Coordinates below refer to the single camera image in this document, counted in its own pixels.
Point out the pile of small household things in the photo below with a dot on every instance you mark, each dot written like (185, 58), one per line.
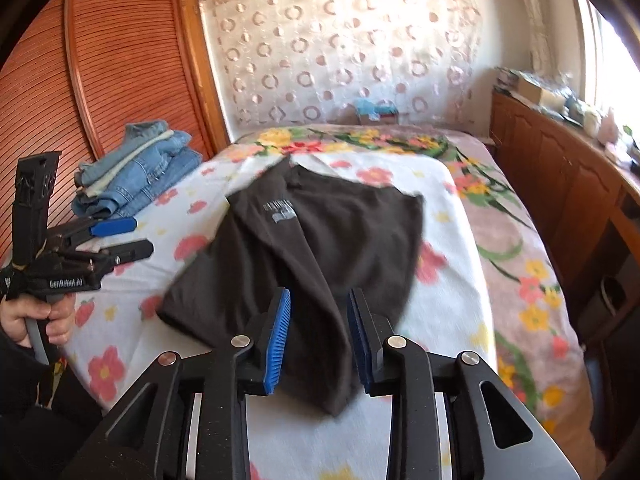
(600, 120)

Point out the pink floral bedspread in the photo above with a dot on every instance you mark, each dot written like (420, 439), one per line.
(505, 240)

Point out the person's left hand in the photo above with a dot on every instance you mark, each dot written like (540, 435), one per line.
(20, 317)

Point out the window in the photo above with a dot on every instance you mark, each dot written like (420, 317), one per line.
(610, 50)

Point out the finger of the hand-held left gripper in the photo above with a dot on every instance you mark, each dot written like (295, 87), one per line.
(112, 227)
(135, 250)

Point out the wooden louvered wardrobe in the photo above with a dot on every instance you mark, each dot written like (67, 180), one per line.
(115, 60)

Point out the black pants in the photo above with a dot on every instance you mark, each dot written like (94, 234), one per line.
(325, 240)

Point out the person's left forearm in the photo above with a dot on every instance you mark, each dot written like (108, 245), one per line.
(15, 390)

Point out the white flower print blanket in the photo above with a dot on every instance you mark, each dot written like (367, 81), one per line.
(450, 200)

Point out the wooden cabinet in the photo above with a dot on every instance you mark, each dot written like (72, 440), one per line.
(560, 185)

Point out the blue plastic bag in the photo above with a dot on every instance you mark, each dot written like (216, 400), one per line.
(372, 106)

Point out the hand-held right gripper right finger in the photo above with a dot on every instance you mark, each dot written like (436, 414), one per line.
(357, 340)

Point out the dark grey bin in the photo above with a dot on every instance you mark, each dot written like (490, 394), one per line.
(615, 305)

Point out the white lace curtain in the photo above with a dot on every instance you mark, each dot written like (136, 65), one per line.
(545, 15)

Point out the lace cloth with circles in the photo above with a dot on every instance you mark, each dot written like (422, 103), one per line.
(340, 40)

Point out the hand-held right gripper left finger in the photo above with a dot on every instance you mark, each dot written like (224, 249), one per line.
(280, 335)

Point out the small cardboard box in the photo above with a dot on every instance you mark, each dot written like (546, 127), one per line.
(382, 118)

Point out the stack of magazines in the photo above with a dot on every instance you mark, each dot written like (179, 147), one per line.
(506, 80)

